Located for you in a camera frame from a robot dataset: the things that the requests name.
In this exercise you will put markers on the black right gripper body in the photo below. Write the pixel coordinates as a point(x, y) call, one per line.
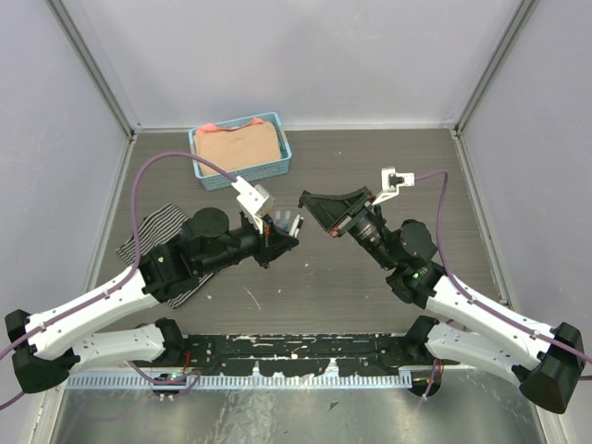
point(343, 220)

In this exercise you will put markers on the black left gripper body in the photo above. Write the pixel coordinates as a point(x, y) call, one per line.
point(265, 252)

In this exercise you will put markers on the white pen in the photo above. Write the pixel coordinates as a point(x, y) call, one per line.
point(293, 228)

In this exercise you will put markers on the cyan gel pen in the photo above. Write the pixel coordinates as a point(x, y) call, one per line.
point(287, 219)

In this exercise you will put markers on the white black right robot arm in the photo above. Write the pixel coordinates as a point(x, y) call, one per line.
point(543, 361)

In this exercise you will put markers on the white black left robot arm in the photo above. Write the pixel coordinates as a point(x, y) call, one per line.
point(50, 346)

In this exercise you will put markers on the peach folded cloth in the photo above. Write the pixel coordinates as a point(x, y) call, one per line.
point(235, 148)

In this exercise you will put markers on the black white striped cloth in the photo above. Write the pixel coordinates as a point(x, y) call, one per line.
point(157, 228)

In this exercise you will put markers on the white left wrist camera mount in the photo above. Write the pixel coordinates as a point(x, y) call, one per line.
point(254, 200)

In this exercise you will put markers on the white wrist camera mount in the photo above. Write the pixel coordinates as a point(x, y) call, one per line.
point(391, 182)
point(254, 200)

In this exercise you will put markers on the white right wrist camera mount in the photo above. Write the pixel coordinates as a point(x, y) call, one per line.
point(391, 182)

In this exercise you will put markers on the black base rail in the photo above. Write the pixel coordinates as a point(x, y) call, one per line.
point(375, 354)

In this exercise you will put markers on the slotted cable duct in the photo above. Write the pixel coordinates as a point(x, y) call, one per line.
point(331, 380)

